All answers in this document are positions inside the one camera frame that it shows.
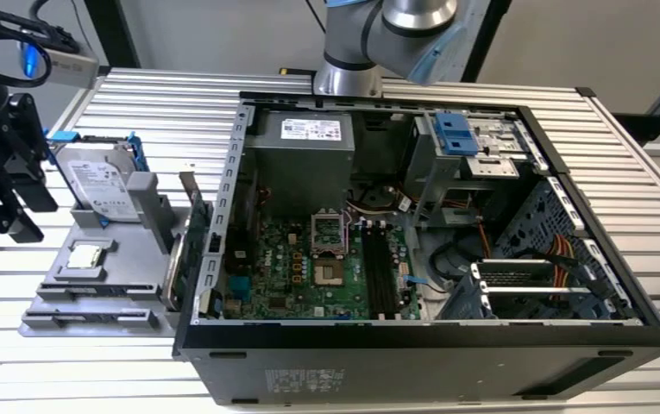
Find RAM stick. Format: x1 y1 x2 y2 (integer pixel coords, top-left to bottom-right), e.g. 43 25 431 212
25 313 156 324
41 282 156 292

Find black RAM slot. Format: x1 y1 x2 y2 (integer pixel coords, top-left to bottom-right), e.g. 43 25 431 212
364 219 388 321
372 219 396 321
359 219 380 321

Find hard disk in blue carrier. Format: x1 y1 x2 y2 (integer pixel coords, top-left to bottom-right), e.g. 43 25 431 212
45 129 150 225

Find silver CPU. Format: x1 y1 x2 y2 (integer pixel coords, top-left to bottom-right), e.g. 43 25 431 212
67 244 105 268

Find grey parts rack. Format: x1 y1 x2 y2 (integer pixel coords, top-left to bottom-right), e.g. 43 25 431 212
15 170 216 340

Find green graphics card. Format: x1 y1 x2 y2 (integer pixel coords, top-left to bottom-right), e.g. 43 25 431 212
160 161 216 311

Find grey power supply unit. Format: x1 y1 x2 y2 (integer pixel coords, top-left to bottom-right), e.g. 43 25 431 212
246 110 357 216

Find metal socket cover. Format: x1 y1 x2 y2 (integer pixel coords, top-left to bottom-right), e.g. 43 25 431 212
310 206 348 256

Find CPU socket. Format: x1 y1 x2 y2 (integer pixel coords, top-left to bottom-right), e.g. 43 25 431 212
312 256 348 288

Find green Dell motherboard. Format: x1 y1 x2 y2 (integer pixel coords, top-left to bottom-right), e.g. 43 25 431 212
213 210 427 323

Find black open PC case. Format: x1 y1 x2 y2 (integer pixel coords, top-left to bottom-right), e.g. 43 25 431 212
172 88 660 406

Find blue drive bay latch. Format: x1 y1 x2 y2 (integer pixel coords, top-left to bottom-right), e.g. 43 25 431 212
433 110 476 155

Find metal optical drive bay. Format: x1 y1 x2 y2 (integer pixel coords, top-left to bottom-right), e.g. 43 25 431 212
404 110 539 225

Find metal disk bay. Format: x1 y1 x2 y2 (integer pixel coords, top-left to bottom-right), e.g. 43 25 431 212
439 258 624 320

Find blue camera cable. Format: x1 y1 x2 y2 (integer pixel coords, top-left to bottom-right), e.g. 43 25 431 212
0 25 55 88

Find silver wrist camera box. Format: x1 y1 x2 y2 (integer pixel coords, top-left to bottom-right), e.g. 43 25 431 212
18 38 102 90

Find black frame post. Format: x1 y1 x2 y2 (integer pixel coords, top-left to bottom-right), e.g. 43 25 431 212
460 0 513 83
85 0 142 70

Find wire locking lever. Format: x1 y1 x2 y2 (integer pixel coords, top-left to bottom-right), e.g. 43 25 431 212
343 213 356 256

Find thick black cable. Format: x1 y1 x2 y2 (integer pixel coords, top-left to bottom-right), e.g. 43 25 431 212
431 239 481 281

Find orange power wire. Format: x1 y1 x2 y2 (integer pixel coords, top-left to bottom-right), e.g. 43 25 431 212
475 215 493 262

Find orange yellow ribbon wires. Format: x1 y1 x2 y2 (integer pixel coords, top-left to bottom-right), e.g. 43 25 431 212
545 235 579 290

